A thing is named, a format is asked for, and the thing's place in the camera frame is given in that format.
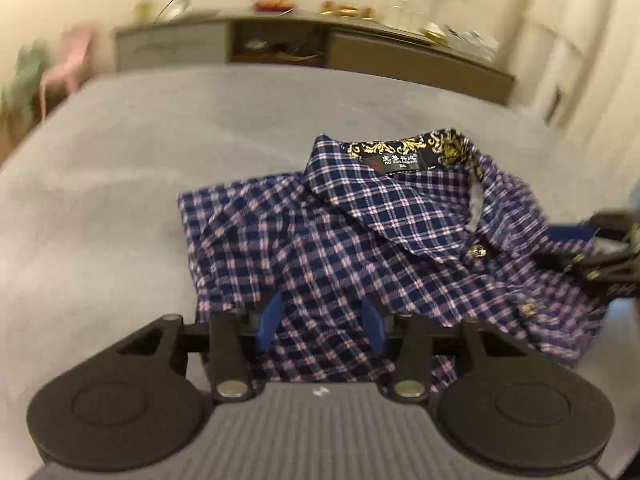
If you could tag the group of clear glasses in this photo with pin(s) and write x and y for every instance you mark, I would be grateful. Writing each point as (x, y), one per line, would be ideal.
(404, 16)

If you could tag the blue plaid shirt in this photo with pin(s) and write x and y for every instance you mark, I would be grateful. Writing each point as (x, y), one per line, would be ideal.
(350, 240)

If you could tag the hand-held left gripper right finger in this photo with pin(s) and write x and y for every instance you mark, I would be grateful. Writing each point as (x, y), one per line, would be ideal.
(372, 325)

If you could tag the yellow cup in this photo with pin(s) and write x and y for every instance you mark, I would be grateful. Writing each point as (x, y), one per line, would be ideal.
(142, 10)

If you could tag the small amber jar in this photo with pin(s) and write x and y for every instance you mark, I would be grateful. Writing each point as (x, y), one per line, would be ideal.
(367, 13)
(327, 7)

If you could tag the pink plastic chair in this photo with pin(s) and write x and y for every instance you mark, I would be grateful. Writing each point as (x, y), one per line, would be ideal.
(70, 60)

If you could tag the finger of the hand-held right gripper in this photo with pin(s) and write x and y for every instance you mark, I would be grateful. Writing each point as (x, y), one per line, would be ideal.
(555, 261)
(570, 234)

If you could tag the golden bowl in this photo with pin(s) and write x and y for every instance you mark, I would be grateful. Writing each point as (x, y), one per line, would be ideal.
(435, 34)

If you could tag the long grey low cabinet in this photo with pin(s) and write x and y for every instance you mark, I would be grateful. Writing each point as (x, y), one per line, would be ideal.
(400, 65)

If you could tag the grey basket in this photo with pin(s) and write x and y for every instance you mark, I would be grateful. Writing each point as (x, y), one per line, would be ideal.
(472, 45)

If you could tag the golden ornament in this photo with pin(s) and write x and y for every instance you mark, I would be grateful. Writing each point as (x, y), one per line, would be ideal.
(346, 10)

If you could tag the white curtain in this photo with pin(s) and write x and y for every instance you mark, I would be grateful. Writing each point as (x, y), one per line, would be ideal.
(575, 35)

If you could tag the green plastic chair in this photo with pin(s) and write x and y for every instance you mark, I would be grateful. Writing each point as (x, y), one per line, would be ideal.
(27, 80)

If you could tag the red fruit plate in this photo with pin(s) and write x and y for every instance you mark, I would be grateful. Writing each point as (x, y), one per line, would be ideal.
(274, 6)

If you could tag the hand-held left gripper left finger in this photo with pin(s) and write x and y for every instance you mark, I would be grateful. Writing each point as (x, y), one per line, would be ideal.
(267, 322)

